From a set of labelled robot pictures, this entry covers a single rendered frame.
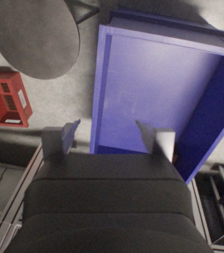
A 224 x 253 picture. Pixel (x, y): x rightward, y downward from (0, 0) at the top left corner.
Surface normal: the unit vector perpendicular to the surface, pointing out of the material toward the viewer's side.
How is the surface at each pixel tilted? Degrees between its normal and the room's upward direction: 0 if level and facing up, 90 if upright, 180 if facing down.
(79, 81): 0
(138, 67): 0
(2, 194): 90
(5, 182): 90
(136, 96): 0
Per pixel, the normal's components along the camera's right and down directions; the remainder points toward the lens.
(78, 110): -0.10, 0.64
